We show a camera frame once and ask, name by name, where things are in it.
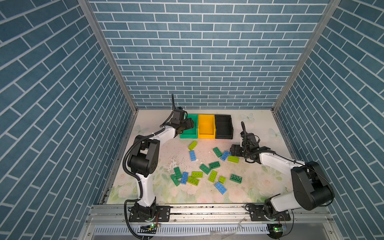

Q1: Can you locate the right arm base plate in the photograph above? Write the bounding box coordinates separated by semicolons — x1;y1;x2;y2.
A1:
244;204;291;222

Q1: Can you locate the black plastic bin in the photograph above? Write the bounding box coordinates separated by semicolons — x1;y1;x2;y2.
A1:
215;115;234;140

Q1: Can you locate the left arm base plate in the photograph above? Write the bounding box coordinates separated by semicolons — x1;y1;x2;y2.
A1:
129;205;171;223

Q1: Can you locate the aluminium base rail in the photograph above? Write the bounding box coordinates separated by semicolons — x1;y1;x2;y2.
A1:
78;203;343;240

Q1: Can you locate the aluminium corner post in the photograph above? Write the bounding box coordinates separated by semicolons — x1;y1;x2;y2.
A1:
78;0;138;114
272;0;341;115

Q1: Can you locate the yellow plastic bin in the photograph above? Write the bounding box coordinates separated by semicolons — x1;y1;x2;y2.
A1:
198;115;216;139

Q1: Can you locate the aluminium corner post right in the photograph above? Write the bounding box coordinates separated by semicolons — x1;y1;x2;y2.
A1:
272;0;341;115

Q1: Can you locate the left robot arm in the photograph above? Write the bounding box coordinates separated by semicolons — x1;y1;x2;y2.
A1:
122;107;194;210

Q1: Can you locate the dark green lego brick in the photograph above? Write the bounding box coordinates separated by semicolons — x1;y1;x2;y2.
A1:
209;162;221;170
213;147;223;158
171;174;180;186
200;164;211;175
230;174;243;184
174;167;182;179

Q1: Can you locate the small lime lego brick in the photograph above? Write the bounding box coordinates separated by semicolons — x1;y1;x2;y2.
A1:
219;176;226;184

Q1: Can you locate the blue lego brick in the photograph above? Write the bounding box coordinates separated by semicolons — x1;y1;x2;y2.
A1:
189;151;196;162
215;182;227;195
220;151;231;162
181;172;189;185

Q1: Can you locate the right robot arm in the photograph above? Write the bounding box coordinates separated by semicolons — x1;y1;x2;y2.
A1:
230;131;335;213

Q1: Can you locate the green plastic bin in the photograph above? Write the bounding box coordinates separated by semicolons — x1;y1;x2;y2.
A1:
180;115;199;139

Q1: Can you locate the aluminium corner post left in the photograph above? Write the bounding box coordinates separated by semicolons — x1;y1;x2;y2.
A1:
78;0;138;114

